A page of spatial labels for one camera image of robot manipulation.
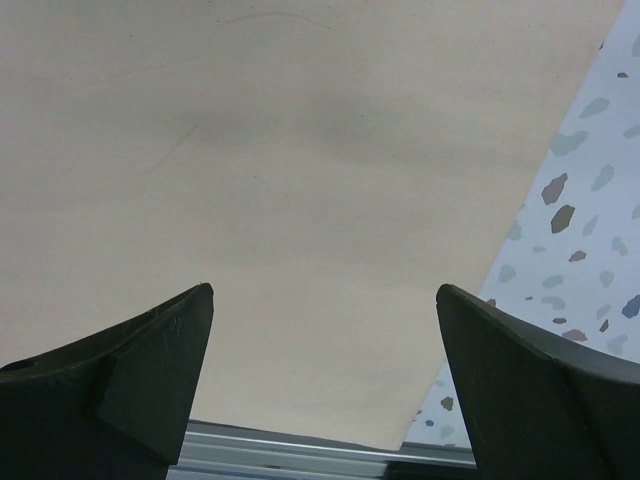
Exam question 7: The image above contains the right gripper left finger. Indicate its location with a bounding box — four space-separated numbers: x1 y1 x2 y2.
1 283 214 479

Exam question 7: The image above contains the aluminium mounting rail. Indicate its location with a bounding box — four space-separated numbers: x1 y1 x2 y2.
167 421 479 479

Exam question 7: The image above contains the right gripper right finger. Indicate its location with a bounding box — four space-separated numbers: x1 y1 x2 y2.
436 284 639 479

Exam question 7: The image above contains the beige surgical wrap cloth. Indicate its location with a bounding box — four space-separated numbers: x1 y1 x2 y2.
1 1 622 449

